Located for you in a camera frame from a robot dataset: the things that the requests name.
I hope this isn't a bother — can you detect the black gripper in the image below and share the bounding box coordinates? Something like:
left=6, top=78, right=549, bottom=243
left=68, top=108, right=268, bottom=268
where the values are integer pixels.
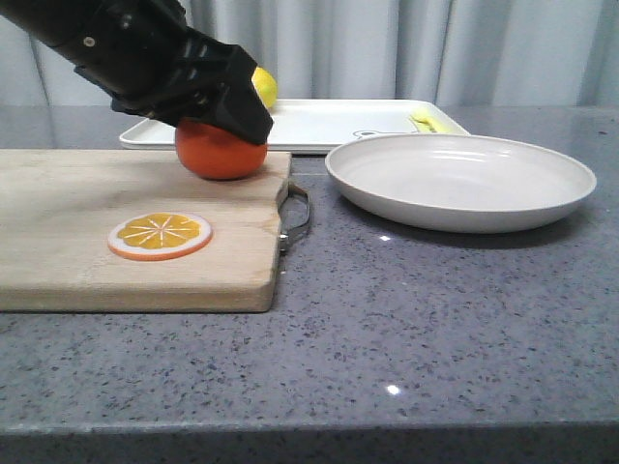
left=1, top=1, right=273, bottom=144

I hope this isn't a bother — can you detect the orange mandarin fruit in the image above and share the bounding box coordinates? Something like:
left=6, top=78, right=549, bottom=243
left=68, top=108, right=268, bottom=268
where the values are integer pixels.
left=175, top=120, right=268, bottom=180

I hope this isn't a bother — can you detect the beige round plate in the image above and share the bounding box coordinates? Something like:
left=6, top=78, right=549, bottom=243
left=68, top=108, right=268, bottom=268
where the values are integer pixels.
left=325, top=134, right=597, bottom=234

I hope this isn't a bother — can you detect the white rectangular tray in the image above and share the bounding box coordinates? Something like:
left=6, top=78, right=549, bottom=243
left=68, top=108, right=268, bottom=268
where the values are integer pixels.
left=119, top=99, right=471, bottom=156

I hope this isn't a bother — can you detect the yellow lemon right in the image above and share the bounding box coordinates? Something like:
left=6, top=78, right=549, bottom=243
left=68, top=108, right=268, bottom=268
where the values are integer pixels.
left=251, top=67, right=279, bottom=108

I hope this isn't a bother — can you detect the grey curtain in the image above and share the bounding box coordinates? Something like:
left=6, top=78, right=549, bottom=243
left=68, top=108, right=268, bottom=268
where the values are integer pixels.
left=0, top=0, right=619, bottom=108

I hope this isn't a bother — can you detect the orange slice toy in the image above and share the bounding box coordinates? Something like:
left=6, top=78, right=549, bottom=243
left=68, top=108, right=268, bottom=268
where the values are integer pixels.
left=107, top=212, right=213, bottom=261

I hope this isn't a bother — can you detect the yellow plastic spoon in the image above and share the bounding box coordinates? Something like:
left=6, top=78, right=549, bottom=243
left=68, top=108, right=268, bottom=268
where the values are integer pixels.
left=409, top=115, right=438, bottom=133

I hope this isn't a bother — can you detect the wooden cutting board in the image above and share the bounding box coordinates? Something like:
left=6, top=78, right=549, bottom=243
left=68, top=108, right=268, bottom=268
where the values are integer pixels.
left=1, top=149, right=291, bottom=312

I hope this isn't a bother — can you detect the yellow plastic fork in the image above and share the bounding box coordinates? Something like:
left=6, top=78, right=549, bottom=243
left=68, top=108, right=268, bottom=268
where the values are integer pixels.
left=409, top=108, right=466, bottom=134

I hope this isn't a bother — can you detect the metal cutting board handle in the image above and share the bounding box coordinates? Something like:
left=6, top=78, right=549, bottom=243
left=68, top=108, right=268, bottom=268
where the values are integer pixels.
left=278, top=182, right=312, bottom=254

